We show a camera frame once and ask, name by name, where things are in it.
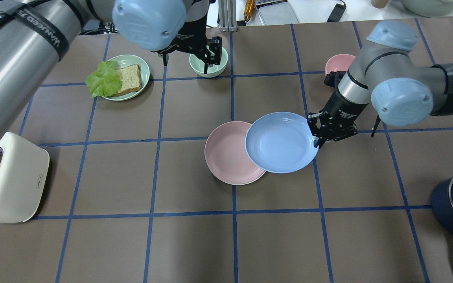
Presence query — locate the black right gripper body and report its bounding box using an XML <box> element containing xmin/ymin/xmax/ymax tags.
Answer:
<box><xmin>308</xmin><ymin>90</ymin><xmax>368</xmax><ymax>142</ymax></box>

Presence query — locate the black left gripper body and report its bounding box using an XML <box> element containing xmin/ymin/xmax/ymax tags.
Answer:
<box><xmin>156</xmin><ymin>0</ymin><xmax>223</xmax><ymax>63</ymax></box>

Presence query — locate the blue plate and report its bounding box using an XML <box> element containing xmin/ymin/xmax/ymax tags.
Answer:
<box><xmin>244</xmin><ymin>112</ymin><xmax>319</xmax><ymax>174</ymax></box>

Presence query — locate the pink plate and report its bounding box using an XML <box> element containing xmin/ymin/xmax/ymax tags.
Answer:
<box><xmin>204</xmin><ymin>121</ymin><xmax>266</xmax><ymax>185</ymax></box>

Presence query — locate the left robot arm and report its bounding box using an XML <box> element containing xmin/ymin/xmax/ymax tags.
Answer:
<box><xmin>0</xmin><ymin>0</ymin><xmax>222</xmax><ymax>139</ymax></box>

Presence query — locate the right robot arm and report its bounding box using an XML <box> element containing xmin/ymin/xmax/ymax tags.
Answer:
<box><xmin>308</xmin><ymin>20</ymin><xmax>453</xmax><ymax>148</ymax></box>

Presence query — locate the green bowl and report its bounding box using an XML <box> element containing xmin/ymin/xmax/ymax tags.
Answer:
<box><xmin>189</xmin><ymin>46</ymin><xmax>228</xmax><ymax>78</ymax></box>

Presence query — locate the bread slice on plate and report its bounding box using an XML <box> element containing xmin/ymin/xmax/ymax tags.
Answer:
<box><xmin>113</xmin><ymin>63</ymin><xmax>142</xmax><ymax>97</ymax></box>

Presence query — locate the green plate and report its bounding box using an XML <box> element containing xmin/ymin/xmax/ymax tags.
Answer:
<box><xmin>105</xmin><ymin>54</ymin><xmax>151</xmax><ymax>101</ymax></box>

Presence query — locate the pink bowl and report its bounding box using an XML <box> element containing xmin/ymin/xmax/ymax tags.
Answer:
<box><xmin>325</xmin><ymin>54</ymin><xmax>356</xmax><ymax>75</ymax></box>

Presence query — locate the kitchen scale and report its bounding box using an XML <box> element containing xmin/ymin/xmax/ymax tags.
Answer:
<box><xmin>255</xmin><ymin>0</ymin><xmax>300</xmax><ymax>26</ymax></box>

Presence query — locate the green lettuce leaf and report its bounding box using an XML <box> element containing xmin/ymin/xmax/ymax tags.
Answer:
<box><xmin>85</xmin><ymin>61</ymin><xmax>122</xmax><ymax>98</ymax></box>

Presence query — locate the black power adapter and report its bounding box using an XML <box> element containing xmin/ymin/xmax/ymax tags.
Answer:
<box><xmin>327</xmin><ymin>4</ymin><xmax>347</xmax><ymax>22</ymax></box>

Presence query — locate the cardboard tube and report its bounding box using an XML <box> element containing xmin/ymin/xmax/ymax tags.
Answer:
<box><xmin>370</xmin><ymin>0</ymin><xmax>389</xmax><ymax>9</ymax></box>

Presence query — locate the white toaster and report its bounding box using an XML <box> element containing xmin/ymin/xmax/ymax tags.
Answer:
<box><xmin>0</xmin><ymin>132</ymin><xmax>50</xmax><ymax>223</ymax></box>

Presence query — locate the aluminium frame post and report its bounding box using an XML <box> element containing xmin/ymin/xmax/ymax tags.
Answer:
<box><xmin>216</xmin><ymin>0</ymin><xmax>238</xmax><ymax>32</ymax></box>

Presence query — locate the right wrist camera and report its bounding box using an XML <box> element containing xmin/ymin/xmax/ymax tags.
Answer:
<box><xmin>324</xmin><ymin>70</ymin><xmax>346</xmax><ymax>88</ymax></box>

